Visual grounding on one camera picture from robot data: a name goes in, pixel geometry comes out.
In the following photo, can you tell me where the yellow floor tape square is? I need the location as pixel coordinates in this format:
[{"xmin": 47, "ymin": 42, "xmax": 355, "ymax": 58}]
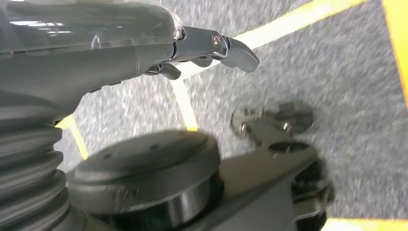
[{"xmin": 54, "ymin": 0, "xmax": 367, "ymax": 161}]

